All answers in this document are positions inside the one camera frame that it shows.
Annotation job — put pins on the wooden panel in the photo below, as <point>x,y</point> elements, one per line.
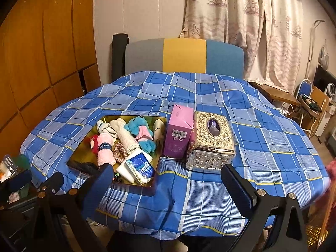
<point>324,110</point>

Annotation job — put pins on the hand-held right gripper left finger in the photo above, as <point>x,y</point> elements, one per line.
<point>103,179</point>

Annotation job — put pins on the blue folding chair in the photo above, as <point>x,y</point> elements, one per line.
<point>304,86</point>

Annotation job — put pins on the gold square tin box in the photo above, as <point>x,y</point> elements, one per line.
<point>147,189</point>

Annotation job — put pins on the blue teddy bear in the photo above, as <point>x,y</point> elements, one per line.
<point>136,126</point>

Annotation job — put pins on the pink cardboard box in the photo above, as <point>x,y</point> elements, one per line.
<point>178,131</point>

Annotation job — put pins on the white packet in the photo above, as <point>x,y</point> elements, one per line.
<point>123,172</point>

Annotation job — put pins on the black feathery hair piece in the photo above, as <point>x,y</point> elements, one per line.
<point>84,166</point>

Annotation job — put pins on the black screen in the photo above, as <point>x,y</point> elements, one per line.
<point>324,76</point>

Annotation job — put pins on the green power tool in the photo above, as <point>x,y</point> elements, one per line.
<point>311,102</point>

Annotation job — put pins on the wooden side table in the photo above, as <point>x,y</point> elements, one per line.
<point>275,92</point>

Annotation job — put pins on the white towel with teal band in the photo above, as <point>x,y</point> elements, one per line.
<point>103,127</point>

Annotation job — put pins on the blue plaid tablecloth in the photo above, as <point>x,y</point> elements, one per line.
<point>262,149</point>

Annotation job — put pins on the small red plush toy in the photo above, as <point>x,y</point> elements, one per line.
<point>94,143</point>

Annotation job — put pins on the small white fan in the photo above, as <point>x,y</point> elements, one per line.
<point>331,92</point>

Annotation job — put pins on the pink towel blue label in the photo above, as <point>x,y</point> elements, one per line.
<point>105,157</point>

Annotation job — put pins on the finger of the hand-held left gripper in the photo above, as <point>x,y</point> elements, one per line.
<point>53,182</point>
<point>19,182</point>

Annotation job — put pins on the ornate silver tissue box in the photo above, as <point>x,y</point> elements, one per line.
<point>210,157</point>

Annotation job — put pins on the blue tissue pack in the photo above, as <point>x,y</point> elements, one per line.
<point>141,168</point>

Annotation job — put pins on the pink scrunchie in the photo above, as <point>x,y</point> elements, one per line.
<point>118,155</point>

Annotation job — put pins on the cream lace towel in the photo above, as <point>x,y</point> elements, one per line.
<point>124,139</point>

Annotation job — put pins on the grey yellow blue chair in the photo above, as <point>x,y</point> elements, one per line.
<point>183,55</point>

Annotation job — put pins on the wooden wardrobe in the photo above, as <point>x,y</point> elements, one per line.
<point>39,44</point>

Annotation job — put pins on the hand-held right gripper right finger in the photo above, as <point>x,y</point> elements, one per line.
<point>240,194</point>

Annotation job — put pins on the pink fluffy cloth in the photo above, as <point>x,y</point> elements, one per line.
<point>332,169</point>

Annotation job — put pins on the printed beige curtain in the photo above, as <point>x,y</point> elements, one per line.
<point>236,31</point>

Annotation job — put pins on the black rolled mat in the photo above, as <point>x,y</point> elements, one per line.
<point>119,57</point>

